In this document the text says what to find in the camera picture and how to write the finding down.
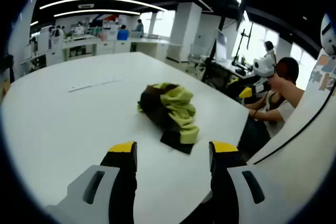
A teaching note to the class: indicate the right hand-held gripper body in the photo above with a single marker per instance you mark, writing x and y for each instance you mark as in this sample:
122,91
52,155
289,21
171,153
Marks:
265,66

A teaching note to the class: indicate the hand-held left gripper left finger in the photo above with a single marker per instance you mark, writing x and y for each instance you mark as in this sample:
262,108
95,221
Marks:
123,182

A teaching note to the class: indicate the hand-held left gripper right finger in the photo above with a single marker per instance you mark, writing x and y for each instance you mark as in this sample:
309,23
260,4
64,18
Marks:
223,182

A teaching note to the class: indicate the yellow-green garment with coloured sleeves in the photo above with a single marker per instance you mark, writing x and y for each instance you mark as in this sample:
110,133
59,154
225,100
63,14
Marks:
176,103

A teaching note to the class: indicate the person's right hand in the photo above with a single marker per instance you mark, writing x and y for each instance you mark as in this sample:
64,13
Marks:
279,82

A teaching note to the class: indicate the computer monitor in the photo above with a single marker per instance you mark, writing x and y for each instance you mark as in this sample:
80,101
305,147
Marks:
221,45

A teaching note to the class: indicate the white office chair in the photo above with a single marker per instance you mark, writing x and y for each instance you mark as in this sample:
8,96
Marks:
197,56

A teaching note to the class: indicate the white chest device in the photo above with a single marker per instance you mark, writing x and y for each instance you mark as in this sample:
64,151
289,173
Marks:
328,37

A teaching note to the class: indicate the white square pillar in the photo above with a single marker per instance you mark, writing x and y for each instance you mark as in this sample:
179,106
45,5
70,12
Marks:
183,30

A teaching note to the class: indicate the white office counter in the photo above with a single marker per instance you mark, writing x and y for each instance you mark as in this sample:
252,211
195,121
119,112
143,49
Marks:
105,47

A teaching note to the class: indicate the blue storage bin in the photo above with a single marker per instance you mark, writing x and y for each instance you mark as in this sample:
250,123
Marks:
123,35

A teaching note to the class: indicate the short curved ceiling light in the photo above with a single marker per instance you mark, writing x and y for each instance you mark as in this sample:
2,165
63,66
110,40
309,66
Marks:
99,10

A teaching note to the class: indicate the ceiling air vent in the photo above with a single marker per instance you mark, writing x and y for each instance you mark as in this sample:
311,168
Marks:
86,5

